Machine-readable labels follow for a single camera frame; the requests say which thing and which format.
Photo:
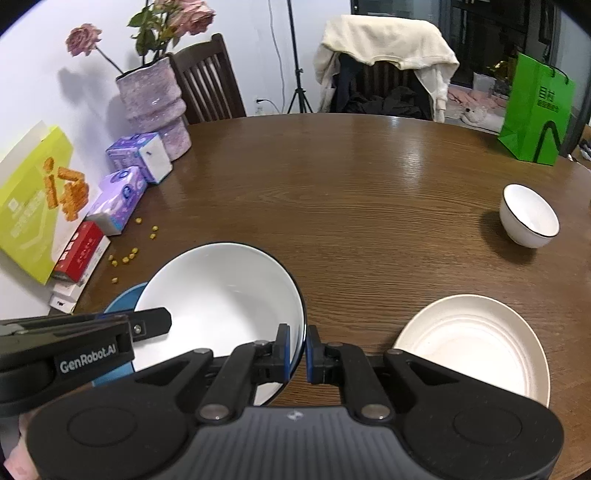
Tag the flat purple tissue pack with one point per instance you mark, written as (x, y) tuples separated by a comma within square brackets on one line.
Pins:
[(115, 194)]

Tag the pink cloth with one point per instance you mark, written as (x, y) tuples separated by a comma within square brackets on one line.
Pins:
[(461, 97)]

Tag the sliding glass door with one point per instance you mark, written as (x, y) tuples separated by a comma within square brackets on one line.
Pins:
[(461, 27)]

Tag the blue bowl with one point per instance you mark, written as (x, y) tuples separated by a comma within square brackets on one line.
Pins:
[(122, 300)]

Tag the white box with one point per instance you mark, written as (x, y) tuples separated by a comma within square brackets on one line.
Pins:
[(64, 300)]

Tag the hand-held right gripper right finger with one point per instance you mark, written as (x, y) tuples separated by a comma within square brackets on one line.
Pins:
[(308, 351)]

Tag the white bowl with black rim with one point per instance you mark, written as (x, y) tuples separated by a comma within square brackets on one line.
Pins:
[(217, 300), (528, 217)]

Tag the green paper bag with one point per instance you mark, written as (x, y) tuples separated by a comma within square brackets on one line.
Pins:
[(526, 115)]

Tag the white wall socket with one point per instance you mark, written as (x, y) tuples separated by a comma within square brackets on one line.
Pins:
[(260, 108)]

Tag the cream jacket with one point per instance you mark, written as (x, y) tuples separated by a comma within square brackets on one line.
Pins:
[(383, 37)]

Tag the scattered yellow snack bits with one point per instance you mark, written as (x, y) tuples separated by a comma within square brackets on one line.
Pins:
[(152, 236)]

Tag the purple and white tissue pack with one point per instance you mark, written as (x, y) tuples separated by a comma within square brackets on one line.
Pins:
[(129, 152)]

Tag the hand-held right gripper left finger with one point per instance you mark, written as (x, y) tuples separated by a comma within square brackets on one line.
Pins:
[(287, 353)]

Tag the red box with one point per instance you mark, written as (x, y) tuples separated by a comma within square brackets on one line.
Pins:
[(78, 251)]

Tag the person's left hand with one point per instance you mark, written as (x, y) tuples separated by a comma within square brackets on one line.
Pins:
[(21, 461)]

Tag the yellow-green snack box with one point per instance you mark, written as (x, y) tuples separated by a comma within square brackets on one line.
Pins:
[(27, 221)]

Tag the dried pink rose bouquet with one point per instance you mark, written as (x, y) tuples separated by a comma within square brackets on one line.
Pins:
[(83, 39)]

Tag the white plush toy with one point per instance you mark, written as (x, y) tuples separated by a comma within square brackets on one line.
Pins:
[(475, 115)]

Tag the studio light on tripod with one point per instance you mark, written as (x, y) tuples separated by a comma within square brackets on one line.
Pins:
[(298, 76)]

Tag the cream plate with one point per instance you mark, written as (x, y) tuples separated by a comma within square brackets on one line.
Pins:
[(471, 341)]

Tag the dark wooden chair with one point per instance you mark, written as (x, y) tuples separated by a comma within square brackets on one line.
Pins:
[(198, 53)]

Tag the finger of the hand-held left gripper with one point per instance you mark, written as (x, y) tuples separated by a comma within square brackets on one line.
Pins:
[(152, 323)]

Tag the wooden chair with cushion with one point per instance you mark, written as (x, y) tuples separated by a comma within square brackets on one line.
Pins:
[(392, 78)]

